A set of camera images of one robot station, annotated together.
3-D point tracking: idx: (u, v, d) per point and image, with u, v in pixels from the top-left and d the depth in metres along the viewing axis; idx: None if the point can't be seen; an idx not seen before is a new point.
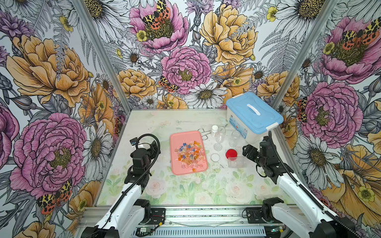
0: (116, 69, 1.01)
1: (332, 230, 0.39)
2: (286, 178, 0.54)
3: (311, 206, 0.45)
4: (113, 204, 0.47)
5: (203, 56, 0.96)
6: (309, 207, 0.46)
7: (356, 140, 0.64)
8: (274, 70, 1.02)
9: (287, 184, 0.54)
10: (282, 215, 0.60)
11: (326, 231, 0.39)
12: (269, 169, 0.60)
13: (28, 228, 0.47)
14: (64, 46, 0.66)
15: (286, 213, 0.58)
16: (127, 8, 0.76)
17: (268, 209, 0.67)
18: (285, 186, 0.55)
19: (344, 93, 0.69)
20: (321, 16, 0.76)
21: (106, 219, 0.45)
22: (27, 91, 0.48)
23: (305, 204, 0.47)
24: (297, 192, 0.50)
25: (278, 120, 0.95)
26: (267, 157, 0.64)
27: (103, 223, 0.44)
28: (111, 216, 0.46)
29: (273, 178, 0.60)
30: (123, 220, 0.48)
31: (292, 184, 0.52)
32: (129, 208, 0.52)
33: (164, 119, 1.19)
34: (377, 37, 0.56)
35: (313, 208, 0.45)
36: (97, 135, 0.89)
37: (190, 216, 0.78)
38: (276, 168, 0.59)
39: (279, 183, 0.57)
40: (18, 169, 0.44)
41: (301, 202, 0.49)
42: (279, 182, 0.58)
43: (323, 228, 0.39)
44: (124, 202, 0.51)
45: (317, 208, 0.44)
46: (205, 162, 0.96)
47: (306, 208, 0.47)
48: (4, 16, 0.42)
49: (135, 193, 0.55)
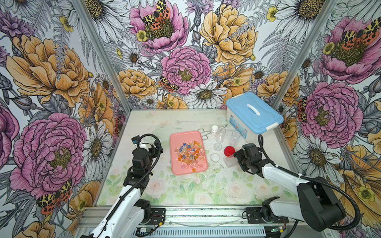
0: (116, 69, 1.01)
1: (310, 188, 0.44)
2: (268, 167, 0.61)
3: (290, 177, 0.51)
4: (110, 209, 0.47)
5: (203, 56, 0.96)
6: (289, 179, 0.51)
7: (356, 140, 0.64)
8: (274, 70, 1.02)
9: (270, 171, 0.60)
10: (279, 208, 0.61)
11: (305, 191, 0.43)
12: (254, 167, 0.66)
13: (28, 228, 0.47)
14: (64, 46, 0.66)
15: (281, 203, 0.59)
16: (127, 8, 0.76)
17: (268, 210, 0.67)
18: (269, 174, 0.61)
19: (344, 93, 0.69)
20: (321, 16, 0.76)
21: (101, 228, 0.44)
22: (27, 91, 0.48)
23: (285, 179, 0.53)
24: (279, 173, 0.56)
25: (278, 120, 0.95)
26: (249, 157, 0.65)
27: (98, 232, 0.43)
28: (107, 225, 0.44)
29: (259, 173, 0.67)
30: (121, 225, 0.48)
31: (273, 169, 0.58)
32: (128, 212, 0.52)
33: (164, 119, 1.19)
34: (377, 37, 0.56)
35: (292, 178, 0.50)
36: (97, 135, 0.89)
37: (190, 216, 0.78)
38: (259, 163, 0.65)
39: (265, 174, 0.63)
40: (18, 169, 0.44)
41: (283, 179, 0.54)
42: (264, 173, 0.64)
43: (303, 189, 0.44)
44: (121, 207, 0.50)
45: (294, 177, 0.50)
46: (205, 162, 0.96)
47: (289, 182, 0.52)
48: (4, 16, 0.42)
49: (133, 197, 0.54)
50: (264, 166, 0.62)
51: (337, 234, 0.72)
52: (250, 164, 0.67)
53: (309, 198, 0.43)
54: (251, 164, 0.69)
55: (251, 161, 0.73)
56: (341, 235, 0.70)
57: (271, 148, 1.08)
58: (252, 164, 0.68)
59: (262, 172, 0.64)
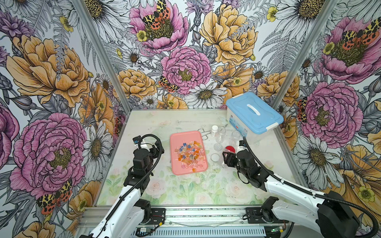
0: (116, 69, 1.01)
1: (330, 211, 0.41)
2: (272, 180, 0.57)
3: (302, 195, 0.48)
4: (110, 210, 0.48)
5: (203, 56, 0.96)
6: (302, 198, 0.48)
7: (356, 140, 0.64)
8: (274, 70, 1.02)
9: (275, 187, 0.56)
10: (283, 213, 0.60)
11: (327, 214, 0.41)
12: (254, 180, 0.62)
13: (28, 228, 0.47)
14: (64, 46, 0.66)
15: (287, 210, 0.58)
16: (127, 8, 0.76)
17: (270, 213, 0.66)
18: (275, 189, 0.57)
19: (344, 93, 0.69)
20: (321, 16, 0.76)
21: (101, 228, 0.44)
22: (27, 91, 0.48)
23: (296, 196, 0.50)
24: (286, 189, 0.52)
25: (278, 120, 0.95)
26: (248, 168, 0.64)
27: (98, 232, 0.43)
28: (107, 225, 0.44)
29: (261, 187, 0.62)
30: (121, 225, 0.48)
31: (278, 185, 0.55)
32: (127, 212, 0.51)
33: (164, 119, 1.19)
34: (377, 37, 0.56)
35: (305, 197, 0.47)
36: (97, 135, 0.89)
37: (190, 216, 0.78)
38: (259, 176, 0.61)
39: (269, 189, 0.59)
40: (18, 169, 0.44)
41: (293, 196, 0.51)
42: (269, 188, 0.59)
43: (323, 213, 0.41)
44: (121, 207, 0.50)
45: (307, 195, 0.47)
46: (205, 162, 0.96)
47: (300, 200, 0.49)
48: (4, 16, 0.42)
49: (133, 198, 0.54)
50: (268, 180, 0.58)
51: None
52: (250, 177, 0.64)
53: (333, 221, 0.40)
54: (251, 177, 0.63)
55: (250, 174, 0.65)
56: None
57: (271, 149, 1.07)
58: (252, 178, 0.63)
59: (264, 185, 0.60)
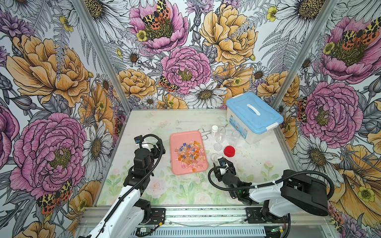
0: (116, 69, 1.01)
1: (289, 188, 0.46)
2: (252, 192, 0.61)
3: (270, 188, 0.53)
4: (108, 211, 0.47)
5: (203, 56, 0.96)
6: (272, 190, 0.53)
7: (356, 140, 0.64)
8: (274, 70, 1.02)
9: (256, 194, 0.60)
10: (279, 209, 0.60)
11: (288, 193, 0.45)
12: (245, 200, 0.64)
13: (28, 228, 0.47)
14: (64, 46, 0.66)
15: (278, 204, 0.59)
16: (127, 8, 0.76)
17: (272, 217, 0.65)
18: (258, 197, 0.60)
19: (344, 93, 0.69)
20: (321, 16, 0.76)
21: (99, 229, 0.43)
22: (27, 91, 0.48)
23: (268, 191, 0.55)
24: (262, 192, 0.57)
25: (278, 120, 0.95)
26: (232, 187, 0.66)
27: (96, 233, 0.42)
28: (105, 226, 0.44)
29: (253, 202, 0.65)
30: (120, 226, 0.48)
31: (257, 191, 0.59)
32: (126, 213, 0.51)
33: (164, 119, 1.19)
34: (377, 37, 0.56)
35: (273, 188, 0.52)
36: (97, 135, 0.89)
37: (190, 216, 0.78)
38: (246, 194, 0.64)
39: (256, 199, 0.62)
40: (18, 169, 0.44)
41: (268, 194, 0.56)
42: (256, 199, 0.62)
43: (285, 193, 0.46)
44: (120, 208, 0.49)
45: (274, 186, 0.52)
46: (205, 162, 0.96)
47: (274, 193, 0.54)
48: (4, 16, 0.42)
49: (132, 198, 0.53)
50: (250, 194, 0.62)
51: (337, 234, 0.72)
52: (241, 198, 0.66)
53: (296, 197, 0.45)
54: (241, 198, 0.66)
55: (239, 196, 0.66)
56: (341, 235, 0.70)
57: (271, 149, 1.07)
58: (242, 198, 0.65)
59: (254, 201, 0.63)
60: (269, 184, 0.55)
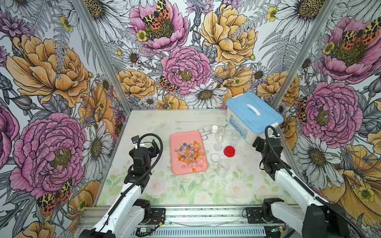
0: (116, 69, 1.01)
1: (321, 213, 0.41)
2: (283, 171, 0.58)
3: (303, 193, 0.47)
4: (111, 206, 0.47)
5: (203, 56, 0.96)
6: (302, 194, 0.48)
7: (356, 140, 0.64)
8: (274, 70, 1.02)
9: (283, 178, 0.57)
10: (279, 211, 0.61)
11: (315, 212, 0.41)
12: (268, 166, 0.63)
13: (28, 228, 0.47)
14: (64, 46, 0.66)
15: (283, 208, 0.59)
16: (127, 8, 0.76)
17: (268, 208, 0.67)
18: (282, 180, 0.58)
19: (344, 93, 0.69)
20: (321, 16, 0.76)
21: (103, 222, 0.44)
22: (27, 91, 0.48)
23: (298, 192, 0.50)
24: (292, 184, 0.52)
25: (278, 120, 0.95)
26: (269, 153, 0.66)
27: (101, 226, 0.43)
28: (109, 219, 0.45)
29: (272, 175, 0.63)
30: (122, 221, 0.48)
31: (287, 178, 0.55)
32: (128, 209, 0.51)
33: (164, 120, 1.18)
34: (377, 37, 0.56)
35: (305, 195, 0.47)
36: (97, 135, 0.89)
37: (190, 216, 0.78)
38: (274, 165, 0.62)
39: (277, 178, 0.60)
40: (18, 169, 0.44)
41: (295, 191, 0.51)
42: (277, 179, 0.60)
43: (313, 210, 0.41)
44: (123, 203, 0.50)
45: (308, 195, 0.46)
46: (205, 162, 0.96)
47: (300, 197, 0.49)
48: (4, 16, 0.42)
49: (134, 194, 0.55)
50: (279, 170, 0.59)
51: None
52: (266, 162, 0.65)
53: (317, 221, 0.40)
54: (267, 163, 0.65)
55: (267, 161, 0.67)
56: None
57: None
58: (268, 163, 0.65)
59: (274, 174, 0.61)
60: (307, 190, 0.48)
